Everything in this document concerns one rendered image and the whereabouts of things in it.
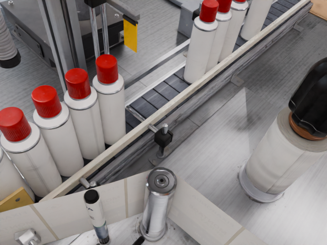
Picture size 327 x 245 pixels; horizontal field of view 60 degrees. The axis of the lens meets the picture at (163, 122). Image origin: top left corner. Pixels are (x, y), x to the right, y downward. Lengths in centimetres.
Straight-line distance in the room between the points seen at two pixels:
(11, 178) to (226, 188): 37
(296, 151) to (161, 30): 64
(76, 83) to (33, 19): 45
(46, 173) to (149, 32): 60
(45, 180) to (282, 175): 38
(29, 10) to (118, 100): 47
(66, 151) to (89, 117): 7
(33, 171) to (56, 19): 25
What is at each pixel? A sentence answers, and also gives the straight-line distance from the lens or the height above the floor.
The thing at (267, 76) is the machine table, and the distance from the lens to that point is 89.
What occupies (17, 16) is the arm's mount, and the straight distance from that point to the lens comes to 87.
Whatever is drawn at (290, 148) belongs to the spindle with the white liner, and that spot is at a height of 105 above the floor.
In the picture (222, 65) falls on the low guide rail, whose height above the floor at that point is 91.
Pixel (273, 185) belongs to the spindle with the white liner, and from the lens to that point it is 53.
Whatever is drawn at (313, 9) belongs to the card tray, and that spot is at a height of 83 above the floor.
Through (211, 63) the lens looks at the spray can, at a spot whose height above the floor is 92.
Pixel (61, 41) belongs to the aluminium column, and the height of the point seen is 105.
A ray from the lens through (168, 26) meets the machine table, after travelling 98.
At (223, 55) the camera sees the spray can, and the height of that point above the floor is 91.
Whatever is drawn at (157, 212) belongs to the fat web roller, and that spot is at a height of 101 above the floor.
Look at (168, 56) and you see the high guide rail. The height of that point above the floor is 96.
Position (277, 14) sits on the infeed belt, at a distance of 107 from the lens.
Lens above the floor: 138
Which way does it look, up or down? 53 degrees down
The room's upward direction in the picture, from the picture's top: 8 degrees clockwise
